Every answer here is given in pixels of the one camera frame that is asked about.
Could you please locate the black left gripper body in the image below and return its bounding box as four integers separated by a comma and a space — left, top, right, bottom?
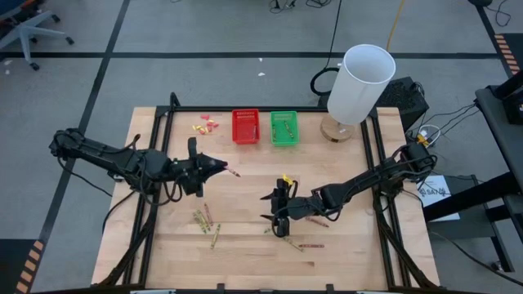
172, 137, 208, 198

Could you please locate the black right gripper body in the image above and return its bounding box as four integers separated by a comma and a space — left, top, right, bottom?
275, 176, 328, 238

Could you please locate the red plastic basket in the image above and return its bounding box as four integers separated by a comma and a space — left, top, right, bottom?
230, 108, 262, 145

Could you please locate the green plastic basket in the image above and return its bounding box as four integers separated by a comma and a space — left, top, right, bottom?
270, 110, 301, 147

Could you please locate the white shade wooden base lamp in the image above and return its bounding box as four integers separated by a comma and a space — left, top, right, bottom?
320, 43, 397, 144

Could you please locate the white printed paper sheet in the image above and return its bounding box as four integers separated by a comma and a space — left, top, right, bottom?
415, 174, 462, 223

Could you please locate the black mesh computer case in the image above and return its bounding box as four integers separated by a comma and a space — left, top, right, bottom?
369, 76, 431, 132

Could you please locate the orange striped black floor mat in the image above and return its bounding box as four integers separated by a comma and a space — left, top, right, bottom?
493, 33, 523, 78
14, 238, 46, 294

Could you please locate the black side desk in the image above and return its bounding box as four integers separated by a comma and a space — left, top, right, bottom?
422, 69, 523, 274

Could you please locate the grey office chair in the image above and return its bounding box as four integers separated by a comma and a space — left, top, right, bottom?
0, 0, 76, 72

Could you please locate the black metal table frame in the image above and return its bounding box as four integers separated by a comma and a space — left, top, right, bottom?
97, 91, 440, 292

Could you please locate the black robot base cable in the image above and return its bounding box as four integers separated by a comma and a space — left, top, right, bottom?
101, 189, 138, 234

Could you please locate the black looped power cable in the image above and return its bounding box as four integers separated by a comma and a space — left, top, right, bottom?
309, 0, 343, 97

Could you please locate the black floor cable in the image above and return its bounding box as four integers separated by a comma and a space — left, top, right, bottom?
428, 229, 523, 287

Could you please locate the yellow cable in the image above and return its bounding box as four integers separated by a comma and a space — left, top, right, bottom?
386, 0, 406, 52

